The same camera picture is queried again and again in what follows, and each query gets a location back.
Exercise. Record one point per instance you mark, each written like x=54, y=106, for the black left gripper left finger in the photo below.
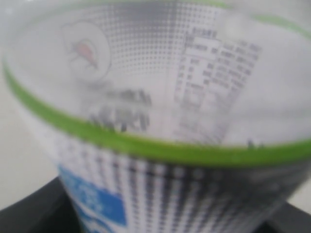
x=47, y=210

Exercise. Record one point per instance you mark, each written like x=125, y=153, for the clear plastic water bottle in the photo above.
x=166, y=116

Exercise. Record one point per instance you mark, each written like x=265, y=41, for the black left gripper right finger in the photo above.
x=288, y=219

